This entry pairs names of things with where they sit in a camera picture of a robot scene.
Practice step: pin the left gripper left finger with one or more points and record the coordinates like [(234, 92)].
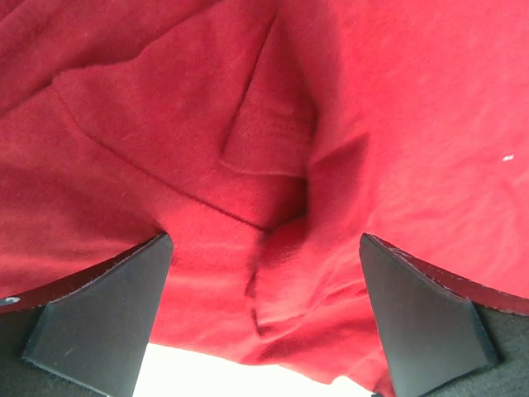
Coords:
[(85, 334)]

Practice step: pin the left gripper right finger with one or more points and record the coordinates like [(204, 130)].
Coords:
[(442, 334)]

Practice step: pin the red t shirt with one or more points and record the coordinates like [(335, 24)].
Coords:
[(266, 137)]

